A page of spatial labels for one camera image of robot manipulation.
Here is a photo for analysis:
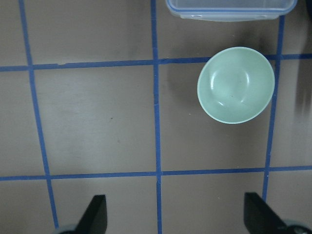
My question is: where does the clear plastic food container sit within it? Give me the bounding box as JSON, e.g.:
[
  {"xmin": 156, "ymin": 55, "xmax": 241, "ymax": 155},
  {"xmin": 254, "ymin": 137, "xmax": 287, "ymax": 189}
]
[{"xmin": 165, "ymin": 0, "xmax": 297, "ymax": 22}]

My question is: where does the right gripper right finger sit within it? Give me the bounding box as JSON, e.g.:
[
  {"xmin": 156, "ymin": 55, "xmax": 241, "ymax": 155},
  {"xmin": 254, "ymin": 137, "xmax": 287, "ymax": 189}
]
[{"xmin": 244, "ymin": 192, "xmax": 289, "ymax": 234}]

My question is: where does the dark blue saucepan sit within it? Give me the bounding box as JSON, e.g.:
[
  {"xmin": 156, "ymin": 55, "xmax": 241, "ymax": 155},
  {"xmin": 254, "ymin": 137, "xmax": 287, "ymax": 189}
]
[{"xmin": 305, "ymin": 0, "xmax": 312, "ymax": 20}]

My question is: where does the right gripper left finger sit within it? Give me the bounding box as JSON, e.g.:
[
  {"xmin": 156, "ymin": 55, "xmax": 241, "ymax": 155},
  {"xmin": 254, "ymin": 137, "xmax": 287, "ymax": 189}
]
[{"xmin": 74, "ymin": 195, "xmax": 107, "ymax": 234}]

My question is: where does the green bowl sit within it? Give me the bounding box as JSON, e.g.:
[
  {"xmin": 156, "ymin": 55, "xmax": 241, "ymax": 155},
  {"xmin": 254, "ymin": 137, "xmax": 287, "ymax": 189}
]
[{"xmin": 197, "ymin": 47, "xmax": 275, "ymax": 124}]

